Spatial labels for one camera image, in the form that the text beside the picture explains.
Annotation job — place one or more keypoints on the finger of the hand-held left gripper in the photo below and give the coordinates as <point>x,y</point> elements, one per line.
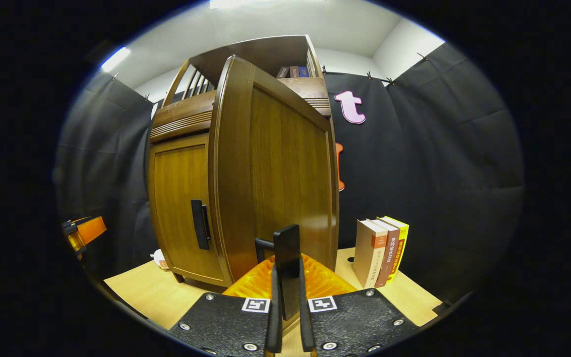
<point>91,230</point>

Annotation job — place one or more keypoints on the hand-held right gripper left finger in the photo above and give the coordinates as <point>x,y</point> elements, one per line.
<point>274,327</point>

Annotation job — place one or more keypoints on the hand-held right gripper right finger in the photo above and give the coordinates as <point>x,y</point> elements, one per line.
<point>306,327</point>

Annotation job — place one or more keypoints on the wooden cabinet door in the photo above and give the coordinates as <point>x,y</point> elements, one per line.
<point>176,198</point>
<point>285,173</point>

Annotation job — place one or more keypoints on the wooden double-door shoe cabinet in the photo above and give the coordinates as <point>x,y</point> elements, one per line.
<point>255,52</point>

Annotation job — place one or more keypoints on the beige and orange book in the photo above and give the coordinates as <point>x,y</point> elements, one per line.
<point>364,253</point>

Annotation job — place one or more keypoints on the brown book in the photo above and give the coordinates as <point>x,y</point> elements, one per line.
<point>392,253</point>

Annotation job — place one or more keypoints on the yellow book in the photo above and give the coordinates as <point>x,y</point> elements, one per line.
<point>402,248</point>

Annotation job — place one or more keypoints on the narrow ceiling light strip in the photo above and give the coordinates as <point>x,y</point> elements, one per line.
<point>115,59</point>

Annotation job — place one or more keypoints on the black backdrop cloth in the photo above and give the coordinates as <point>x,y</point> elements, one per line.
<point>439,173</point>

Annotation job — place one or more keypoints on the maroon book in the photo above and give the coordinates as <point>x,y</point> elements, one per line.
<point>294,72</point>

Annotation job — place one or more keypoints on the blue book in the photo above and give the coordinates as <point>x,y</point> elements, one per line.
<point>303,71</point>

